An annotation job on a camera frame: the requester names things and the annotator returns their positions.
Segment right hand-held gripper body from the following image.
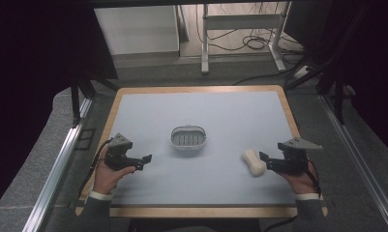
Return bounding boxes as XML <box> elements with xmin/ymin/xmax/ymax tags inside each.
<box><xmin>272</xmin><ymin>136</ymin><xmax>324</xmax><ymax>177</ymax></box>

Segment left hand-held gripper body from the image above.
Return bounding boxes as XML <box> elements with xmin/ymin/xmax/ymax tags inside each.
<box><xmin>104</xmin><ymin>132</ymin><xmax>138</xmax><ymax>172</ymax></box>

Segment person's right hand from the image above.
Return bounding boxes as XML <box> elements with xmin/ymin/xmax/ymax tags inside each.
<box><xmin>277</xmin><ymin>158</ymin><xmax>320</xmax><ymax>196</ymax></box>

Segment person's left hand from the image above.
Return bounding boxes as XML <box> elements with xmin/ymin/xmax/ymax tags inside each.
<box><xmin>92</xmin><ymin>146</ymin><xmax>137</xmax><ymax>196</ymax></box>

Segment white soap bar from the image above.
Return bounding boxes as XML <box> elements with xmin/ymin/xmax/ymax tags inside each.
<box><xmin>241</xmin><ymin>148</ymin><xmax>266</xmax><ymax>178</ymax></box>

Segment black floor grille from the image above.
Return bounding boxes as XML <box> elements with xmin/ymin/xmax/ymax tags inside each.
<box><xmin>75</xmin><ymin>128</ymin><xmax>97</xmax><ymax>151</ymax></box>

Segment grey oval soap dish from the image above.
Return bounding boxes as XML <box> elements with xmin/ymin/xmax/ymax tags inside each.
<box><xmin>169</xmin><ymin>125</ymin><xmax>207</xmax><ymax>153</ymax></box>

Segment light grey table mat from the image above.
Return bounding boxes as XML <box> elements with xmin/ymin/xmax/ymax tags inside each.
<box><xmin>109</xmin><ymin>90</ymin><xmax>298</xmax><ymax>208</ymax></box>

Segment black metal stand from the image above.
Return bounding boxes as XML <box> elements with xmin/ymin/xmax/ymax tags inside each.
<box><xmin>284</xmin><ymin>3</ymin><xmax>372</xmax><ymax>126</ymax></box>
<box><xmin>69</xmin><ymin>73</ymin><xmax>120</xmax><ymax>128</ymax></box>

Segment white power strip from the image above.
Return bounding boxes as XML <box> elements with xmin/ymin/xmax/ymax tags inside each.
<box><xmin>292</xmin><ymin>65</ymin><xmax>313</xmax><ymax>80</ymax></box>

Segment black curtain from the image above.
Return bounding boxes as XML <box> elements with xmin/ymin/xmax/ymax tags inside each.
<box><xmin>284</xmin><ymin>0</ymin><xmax>388</xmax><ymax>159</ymax></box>
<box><xmin>0</xmin><ymin>0</ymin><xmax>119</xmax><ymax>217</ymax></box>

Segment white cabinet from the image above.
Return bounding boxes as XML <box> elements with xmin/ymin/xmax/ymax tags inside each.
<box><xmin>93</xmin><ymin>5</ymin><xmax>181</xmax><ymax>56</ymax></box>

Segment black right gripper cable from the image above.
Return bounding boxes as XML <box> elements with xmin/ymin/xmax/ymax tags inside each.
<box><xmin>305</xmin><ymin>159</ymin><xmax>322</xmax><ymax>197</ymax></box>

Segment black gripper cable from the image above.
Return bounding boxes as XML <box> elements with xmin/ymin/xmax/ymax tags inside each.
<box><xmin>77</xmin><ymin>138</ymin><xmax>114</xmax><ymax>198</ymax></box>
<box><xmin>305</xmin><ymin>159</ymin><xmax>322</xmax><ymax>197</ymax></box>

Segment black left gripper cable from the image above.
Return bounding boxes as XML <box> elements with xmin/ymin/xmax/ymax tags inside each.
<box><xmin>77</xmin><ymin>138</ymin><xmax>114</xmax><ymax>198</ymax></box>

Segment aluminium rail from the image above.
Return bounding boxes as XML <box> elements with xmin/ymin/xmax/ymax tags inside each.
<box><xmin>21</xmin><ymin>98</ymin><xmax>95</xmax><ymax>232</ymax></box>
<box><xmin>318</xmin><ymin>94</ymin><xmax>388</xmax><ymax>232</ymax></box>

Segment black floor cables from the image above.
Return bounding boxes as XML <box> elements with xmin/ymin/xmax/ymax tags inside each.
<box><xmin>194</xmin><ymin>2</ymin><xmax>307</xmax><ymax>87</ymax></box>

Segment white desk frame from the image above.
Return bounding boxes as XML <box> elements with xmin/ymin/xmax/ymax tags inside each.
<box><xmin>200</xmin><ymin>1</ymin><xmax>293</xmax><ymax>75</ymax></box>

